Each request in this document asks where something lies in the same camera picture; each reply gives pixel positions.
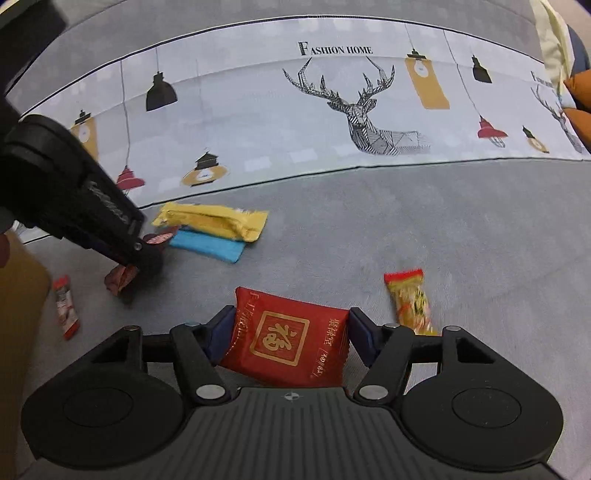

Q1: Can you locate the orange cushion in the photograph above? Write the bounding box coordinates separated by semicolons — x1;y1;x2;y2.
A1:
561;107;591;141
563;69;591;109

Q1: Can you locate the yellow snack packet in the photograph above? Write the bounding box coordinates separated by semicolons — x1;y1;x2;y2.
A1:
151;202;269;242

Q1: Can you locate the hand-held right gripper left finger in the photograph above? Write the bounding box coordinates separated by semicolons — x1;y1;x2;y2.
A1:
60;305;236;407

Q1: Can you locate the grey checked quilt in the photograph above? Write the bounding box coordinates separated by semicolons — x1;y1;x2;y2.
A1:
46;0;541;61

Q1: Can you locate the red square snack packet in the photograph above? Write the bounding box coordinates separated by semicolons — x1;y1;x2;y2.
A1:
218;286;350;389

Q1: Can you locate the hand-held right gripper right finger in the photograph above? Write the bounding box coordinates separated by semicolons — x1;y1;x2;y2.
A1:
349;307;527;407

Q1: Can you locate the dark red wrapped candy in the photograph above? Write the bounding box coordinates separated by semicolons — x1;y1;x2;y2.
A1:
142;227;180;245

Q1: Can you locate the blue snack packet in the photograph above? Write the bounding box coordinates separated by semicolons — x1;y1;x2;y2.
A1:
167;229;247;264

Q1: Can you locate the yellow rice cracker packet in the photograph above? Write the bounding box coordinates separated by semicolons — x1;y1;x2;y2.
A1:
383;268;440;337

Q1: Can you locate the brown red candy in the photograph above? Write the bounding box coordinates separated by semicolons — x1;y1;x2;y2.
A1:
104;264;140;295

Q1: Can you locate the red white snack stick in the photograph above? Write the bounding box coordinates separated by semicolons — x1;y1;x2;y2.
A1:
52;275;81;341

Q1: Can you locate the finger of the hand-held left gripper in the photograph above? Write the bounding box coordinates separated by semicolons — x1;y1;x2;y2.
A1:
88;234;164;278

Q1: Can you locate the deer print bed sheet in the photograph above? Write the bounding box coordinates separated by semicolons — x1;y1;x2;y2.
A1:
0;16;591;241

